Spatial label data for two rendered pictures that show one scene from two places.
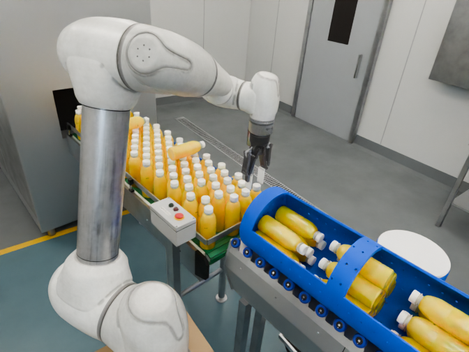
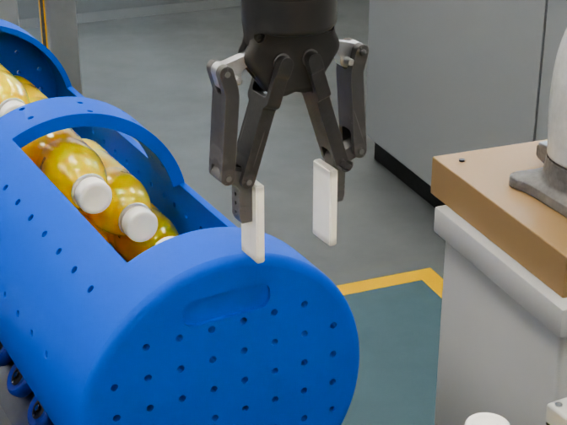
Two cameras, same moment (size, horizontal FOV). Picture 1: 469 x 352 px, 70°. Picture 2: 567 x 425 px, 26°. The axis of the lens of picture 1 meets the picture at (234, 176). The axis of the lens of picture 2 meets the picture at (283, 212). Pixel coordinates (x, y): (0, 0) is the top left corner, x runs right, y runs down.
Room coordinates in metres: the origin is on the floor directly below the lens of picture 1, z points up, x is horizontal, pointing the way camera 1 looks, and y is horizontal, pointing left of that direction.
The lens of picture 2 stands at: (2.04, 0.18, 1.71)
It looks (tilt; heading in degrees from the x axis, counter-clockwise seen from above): 25 degrees down; 197
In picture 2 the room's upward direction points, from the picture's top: straight up
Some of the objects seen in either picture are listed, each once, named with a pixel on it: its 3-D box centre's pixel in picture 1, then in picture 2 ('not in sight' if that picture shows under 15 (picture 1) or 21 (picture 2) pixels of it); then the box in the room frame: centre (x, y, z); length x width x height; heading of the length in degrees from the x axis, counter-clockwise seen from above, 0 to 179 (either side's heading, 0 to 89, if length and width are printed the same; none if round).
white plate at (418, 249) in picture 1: (412, 252); not in sight; (1.06, -0.76, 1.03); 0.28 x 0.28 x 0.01
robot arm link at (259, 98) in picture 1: (261, 94); not in sight; (1.14, -0.07, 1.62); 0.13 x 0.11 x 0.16; 65
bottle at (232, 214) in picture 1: (232, 215); not in sight; (1.26, -0.01, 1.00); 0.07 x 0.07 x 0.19
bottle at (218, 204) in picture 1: (218, 211); not in sight; (1.27, 0.07, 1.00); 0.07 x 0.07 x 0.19
